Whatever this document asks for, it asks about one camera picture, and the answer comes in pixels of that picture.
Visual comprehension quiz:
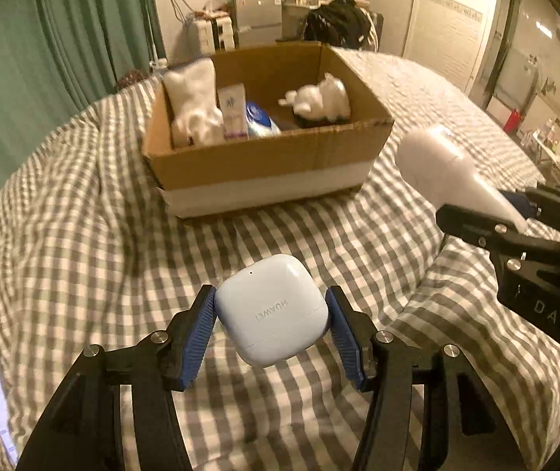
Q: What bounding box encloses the white hair dryer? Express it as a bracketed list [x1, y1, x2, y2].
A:
[395, 124, 527, 232]

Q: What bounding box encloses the white Huawei earbuds case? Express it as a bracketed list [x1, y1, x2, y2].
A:
[215, 254, 329, 368]

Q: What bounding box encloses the green curtain left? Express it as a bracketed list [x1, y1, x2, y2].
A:
[0, 0, 164, 189]

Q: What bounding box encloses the clear water bottle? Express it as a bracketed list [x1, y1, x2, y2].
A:
[149, 57, 168, 75]

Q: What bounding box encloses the silver mini fridge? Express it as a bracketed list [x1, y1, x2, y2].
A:
[232, 0, 282, 48]

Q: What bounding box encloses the red fire extinguisher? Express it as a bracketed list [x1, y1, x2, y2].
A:
[503, 108, 522, 135]

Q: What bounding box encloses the white BOP toothpaste tube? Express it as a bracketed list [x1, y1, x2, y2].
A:
[217, 83, 248, 139]

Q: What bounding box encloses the white sock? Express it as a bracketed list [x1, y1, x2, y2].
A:
[163, 57, 225, 148]
[278, 72, 351, 122]

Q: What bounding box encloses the cardboard box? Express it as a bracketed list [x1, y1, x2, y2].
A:
[143, 43, 394, 219]

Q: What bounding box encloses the dark plastic funnel cup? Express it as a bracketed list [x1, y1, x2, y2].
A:
[293, 114, 349, 129]

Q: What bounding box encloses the black clothes pile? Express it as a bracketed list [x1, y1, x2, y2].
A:
[302, 0, 379, 51]

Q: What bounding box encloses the blue tissue pack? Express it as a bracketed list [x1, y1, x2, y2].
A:
[246, 101, 281, 138]

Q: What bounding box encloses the brown patterned basket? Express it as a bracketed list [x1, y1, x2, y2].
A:
[114, 69, 148, 93]

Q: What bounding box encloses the grey checkered bed sheet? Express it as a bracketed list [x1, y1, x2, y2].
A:
[0, 51, 560, 470]

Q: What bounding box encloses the white suitcase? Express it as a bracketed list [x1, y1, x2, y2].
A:
[187, 16, 235, 57]

